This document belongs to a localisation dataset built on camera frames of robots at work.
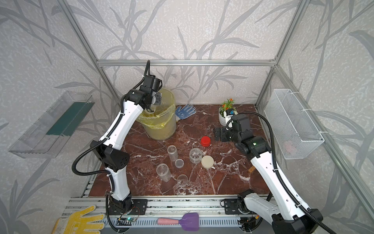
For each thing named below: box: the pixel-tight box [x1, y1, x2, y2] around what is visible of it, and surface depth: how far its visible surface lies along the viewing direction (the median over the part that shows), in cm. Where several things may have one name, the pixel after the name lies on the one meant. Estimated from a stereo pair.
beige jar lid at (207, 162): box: [201, 155, 215, 169], surface depth 91 cm
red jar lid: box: [200, 135, 211, 147], surface depth 100 cm
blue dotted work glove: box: [175, 103, 197, 122], surface depth 118 cm
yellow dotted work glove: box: [51, 204, 106, 234], surface depth 71 cm
